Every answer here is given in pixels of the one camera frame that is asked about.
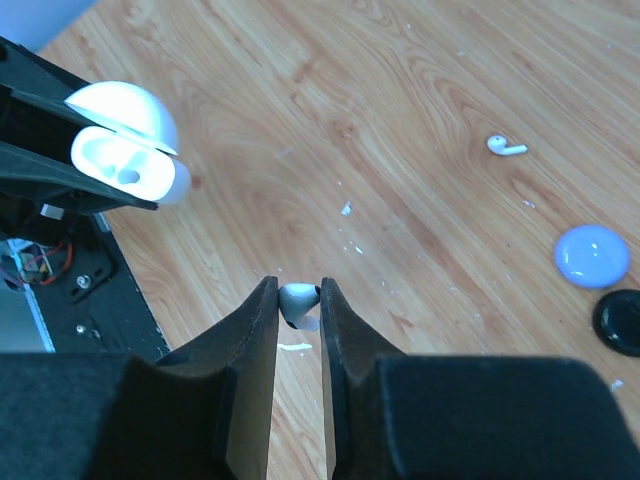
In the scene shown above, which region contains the purple earbud charging case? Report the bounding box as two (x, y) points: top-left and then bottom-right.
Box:
(553, 225), (631, 289)

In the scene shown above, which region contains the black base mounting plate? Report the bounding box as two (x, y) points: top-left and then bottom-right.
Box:
(33, 214), (170, 362)

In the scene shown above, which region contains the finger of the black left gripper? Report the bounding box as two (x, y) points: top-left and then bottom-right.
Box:
(1, 142), (158, 215)
(1, 37), (98, 126)

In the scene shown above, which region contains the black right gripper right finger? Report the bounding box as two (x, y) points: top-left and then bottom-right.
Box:
(319, 278), (639, 479)

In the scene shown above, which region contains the white earbud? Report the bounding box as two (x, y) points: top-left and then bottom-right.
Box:
(278, 283), (321, 332)
(486, 135), (528, 156)

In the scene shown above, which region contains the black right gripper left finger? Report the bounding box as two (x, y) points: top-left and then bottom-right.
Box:
(1, 276), (278, 479)

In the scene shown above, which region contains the white round charging case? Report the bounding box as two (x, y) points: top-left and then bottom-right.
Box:
(64, 81), (192, 204)

